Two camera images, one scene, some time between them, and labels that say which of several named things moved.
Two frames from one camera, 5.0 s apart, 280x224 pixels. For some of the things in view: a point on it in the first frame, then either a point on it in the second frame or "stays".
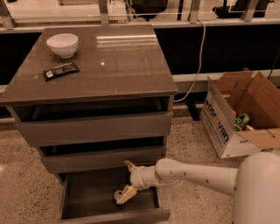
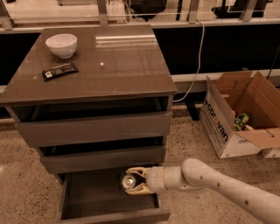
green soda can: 117,193 → 128,181
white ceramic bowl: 64,45 stays
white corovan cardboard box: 241,113 stays
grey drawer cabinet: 96,102 stays
